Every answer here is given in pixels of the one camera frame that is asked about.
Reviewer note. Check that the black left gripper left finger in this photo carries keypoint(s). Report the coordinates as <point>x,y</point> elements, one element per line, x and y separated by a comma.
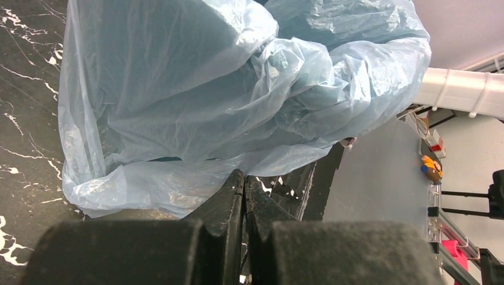
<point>201,248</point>

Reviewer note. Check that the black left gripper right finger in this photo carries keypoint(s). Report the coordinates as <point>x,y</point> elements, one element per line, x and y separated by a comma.
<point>284,250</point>

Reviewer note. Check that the translucent blue plastic bag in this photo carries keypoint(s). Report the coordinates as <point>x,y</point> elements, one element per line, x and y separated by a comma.
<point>159,101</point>

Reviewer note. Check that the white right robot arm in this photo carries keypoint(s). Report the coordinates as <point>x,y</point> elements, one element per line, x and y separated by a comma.
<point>477,93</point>

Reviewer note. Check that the pink plastic part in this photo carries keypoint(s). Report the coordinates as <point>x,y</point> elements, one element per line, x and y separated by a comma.
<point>456,253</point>

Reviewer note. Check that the orange blue toy figure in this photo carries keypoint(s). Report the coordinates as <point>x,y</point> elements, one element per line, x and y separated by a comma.
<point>432,170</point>

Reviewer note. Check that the aluminium frame rail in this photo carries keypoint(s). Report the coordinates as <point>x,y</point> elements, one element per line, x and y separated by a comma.
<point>483,266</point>

